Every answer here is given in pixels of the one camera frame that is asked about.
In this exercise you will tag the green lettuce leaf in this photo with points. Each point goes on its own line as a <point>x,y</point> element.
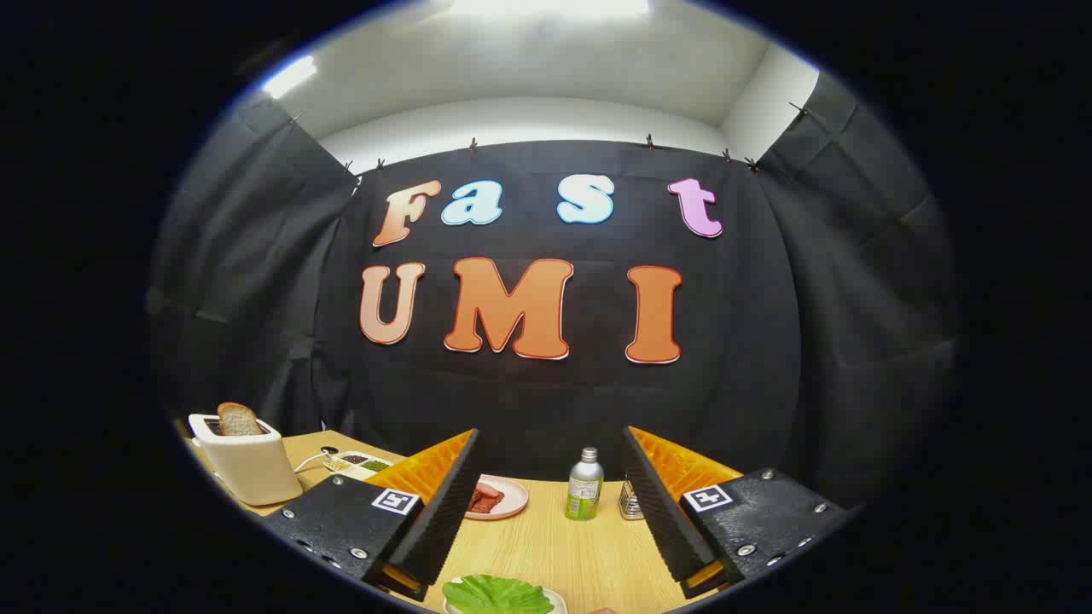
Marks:
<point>499,595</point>

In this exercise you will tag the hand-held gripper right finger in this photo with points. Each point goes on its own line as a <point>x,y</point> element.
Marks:
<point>661,512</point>

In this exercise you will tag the white toaster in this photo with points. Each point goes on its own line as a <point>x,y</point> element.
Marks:
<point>252,469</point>

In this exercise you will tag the silver bottle with green label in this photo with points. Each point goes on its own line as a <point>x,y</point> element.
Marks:
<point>584,486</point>

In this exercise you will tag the bread slice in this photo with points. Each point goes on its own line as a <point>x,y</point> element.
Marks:
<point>237,419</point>

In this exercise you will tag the red meat slice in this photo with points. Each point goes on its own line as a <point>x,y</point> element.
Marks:
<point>483,505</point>

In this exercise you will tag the ceiling light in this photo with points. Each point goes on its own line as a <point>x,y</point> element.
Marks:
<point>288,77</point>
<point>546,7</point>

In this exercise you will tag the pink plate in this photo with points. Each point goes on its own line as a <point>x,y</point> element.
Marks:
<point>512,499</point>

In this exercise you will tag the white divided dish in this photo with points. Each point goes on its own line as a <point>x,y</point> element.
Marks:
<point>375,474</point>

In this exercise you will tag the black backdrop cloth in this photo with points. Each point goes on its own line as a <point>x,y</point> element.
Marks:
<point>546,401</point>

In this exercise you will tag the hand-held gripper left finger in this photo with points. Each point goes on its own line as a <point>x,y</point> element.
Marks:
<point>444,512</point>

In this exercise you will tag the round white plate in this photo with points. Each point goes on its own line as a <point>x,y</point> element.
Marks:
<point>560,603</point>

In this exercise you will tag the green mung beans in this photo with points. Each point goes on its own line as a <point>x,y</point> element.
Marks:
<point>375,466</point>

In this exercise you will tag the red sausage piece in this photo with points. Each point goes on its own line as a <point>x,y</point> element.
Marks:
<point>488,490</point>

